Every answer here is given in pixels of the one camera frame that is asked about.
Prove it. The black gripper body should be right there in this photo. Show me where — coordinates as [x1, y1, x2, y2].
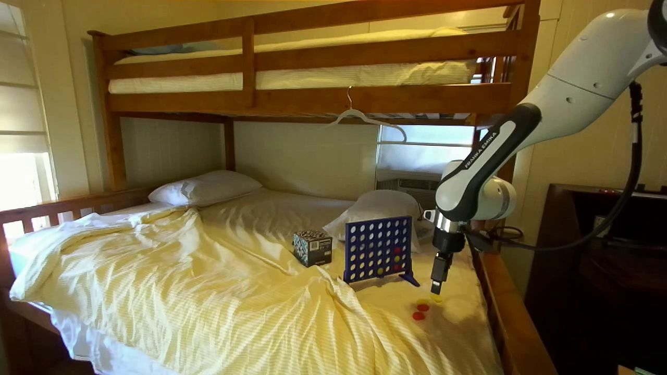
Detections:
[428, 228, 466, 265]

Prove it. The window air conditioner unit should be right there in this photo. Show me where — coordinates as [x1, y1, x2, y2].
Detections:
[372, 174, 456, 211]

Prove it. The blue connect four grid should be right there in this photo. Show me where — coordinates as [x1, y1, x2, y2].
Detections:
[342, 215, 422, 288]

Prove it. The white pillow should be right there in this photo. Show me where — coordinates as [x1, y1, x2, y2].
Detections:
[320, 187, 424, 245]
[145, 168, 264, 208]

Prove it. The window behind bed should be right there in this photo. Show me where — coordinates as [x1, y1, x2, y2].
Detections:
[375, 123, 488, 180]

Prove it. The dark puzzle cube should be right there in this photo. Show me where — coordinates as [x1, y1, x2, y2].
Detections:
[290, 226, 333, 268]

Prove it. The dark wooden dresser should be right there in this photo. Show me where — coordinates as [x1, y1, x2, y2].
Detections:
[522, 180, 667, 375]

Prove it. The white plastic clothes hanger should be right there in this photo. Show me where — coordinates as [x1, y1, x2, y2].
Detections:
[324, 92, 411, 143]

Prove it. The upper bunk mattress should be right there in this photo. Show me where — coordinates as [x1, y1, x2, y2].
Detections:
[105, 60, 482, 95]

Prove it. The yellow bed cover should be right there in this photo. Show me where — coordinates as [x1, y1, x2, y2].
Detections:
[7, 187, 503, 375]

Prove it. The white bed sheet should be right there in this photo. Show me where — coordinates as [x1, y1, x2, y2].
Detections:
[40, 303, 162, 375]

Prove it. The window with white blind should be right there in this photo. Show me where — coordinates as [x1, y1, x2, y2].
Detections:
[0, 0, 57, 212]

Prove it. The wooden bunk bed frame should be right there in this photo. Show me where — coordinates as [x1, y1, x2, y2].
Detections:
[0, 0, 558, 375]

